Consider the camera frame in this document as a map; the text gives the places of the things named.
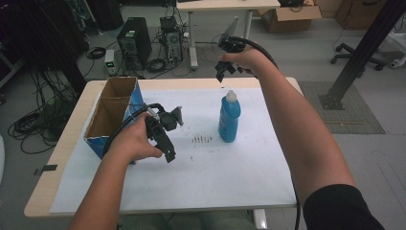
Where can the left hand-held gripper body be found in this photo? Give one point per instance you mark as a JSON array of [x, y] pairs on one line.
[[167, 119]]

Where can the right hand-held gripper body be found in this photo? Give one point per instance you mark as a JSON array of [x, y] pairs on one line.
[[232, 44]]

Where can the blue cardboard box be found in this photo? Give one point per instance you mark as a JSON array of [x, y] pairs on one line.
[[108, 118]]

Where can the blue detergent bottle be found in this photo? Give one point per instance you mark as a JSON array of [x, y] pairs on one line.
[[229, 118]]

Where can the person's right hand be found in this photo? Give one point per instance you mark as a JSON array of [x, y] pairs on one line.
[[249, 60]]

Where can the person's left hand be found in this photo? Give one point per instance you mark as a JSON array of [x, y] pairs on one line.
[[134, 142]]

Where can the white desk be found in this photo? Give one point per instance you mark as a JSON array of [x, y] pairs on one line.
[[223, 4]]

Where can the white table mat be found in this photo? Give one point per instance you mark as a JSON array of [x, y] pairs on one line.
[[207, 179]]

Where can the open-sided computer tower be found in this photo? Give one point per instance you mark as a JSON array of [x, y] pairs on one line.
[[172, 41]]

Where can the open brown cardboard box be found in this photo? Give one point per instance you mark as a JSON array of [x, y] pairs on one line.
[[287, 20]]

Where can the small silver power unit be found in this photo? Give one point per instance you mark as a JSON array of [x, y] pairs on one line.
[[109, 62]]

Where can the black computer tower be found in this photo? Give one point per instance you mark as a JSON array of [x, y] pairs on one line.
[[135, 41]]

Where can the light wooden table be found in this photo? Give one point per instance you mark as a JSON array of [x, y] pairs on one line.
[[60, 159]]

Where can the black tape strip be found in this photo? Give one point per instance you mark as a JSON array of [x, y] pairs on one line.
[[46, 168]]

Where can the black office chair base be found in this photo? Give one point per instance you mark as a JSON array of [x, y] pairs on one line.
[[357, 57]]

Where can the black metal beam stand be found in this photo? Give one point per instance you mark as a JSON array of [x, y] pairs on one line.
[[360, 54]]

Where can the grey floor mat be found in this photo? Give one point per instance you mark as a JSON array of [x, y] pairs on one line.
[[354, 118]]

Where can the closed brown cardboard box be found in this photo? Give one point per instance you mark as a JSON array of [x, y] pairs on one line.
[[357, 14]]

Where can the person's black sleeve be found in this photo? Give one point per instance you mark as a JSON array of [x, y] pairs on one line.
[[338, 211]]

